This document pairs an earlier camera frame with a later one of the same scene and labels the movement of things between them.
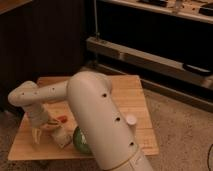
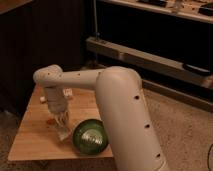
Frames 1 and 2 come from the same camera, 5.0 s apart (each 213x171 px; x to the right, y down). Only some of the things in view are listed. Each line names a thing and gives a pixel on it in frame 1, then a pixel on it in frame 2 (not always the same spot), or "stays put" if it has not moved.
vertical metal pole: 95,14 stays put
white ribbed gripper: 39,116 -> 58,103
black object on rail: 197,70 stays put
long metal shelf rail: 163,65 stays put
